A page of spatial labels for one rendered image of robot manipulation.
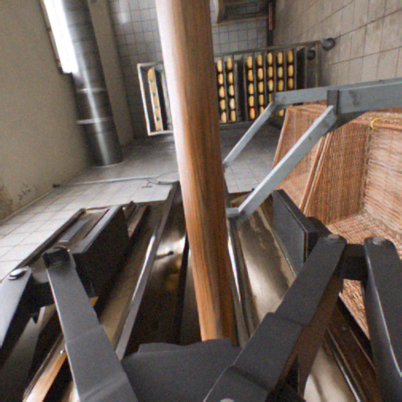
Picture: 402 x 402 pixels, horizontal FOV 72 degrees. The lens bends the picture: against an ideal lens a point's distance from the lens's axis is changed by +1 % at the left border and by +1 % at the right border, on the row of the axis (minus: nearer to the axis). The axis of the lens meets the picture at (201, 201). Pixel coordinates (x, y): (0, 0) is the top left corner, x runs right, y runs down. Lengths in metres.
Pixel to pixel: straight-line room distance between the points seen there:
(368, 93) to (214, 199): 0.46
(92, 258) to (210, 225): 0.08
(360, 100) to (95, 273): 0.52
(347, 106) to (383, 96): 0.06
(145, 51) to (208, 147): 5.12
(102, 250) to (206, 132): 0.10
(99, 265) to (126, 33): 5.26
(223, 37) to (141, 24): 1.35
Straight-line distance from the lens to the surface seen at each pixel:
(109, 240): 0.19
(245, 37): 5.26
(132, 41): 5.35
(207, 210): 0.18
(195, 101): 0.17
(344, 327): 0.90
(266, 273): 1.05
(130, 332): 0.69
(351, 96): 0.58
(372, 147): 1.21
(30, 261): 1.52
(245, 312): 0.35
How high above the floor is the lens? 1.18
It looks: 3 degrees up
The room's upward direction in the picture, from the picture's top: 96 degrees counter-clockwise
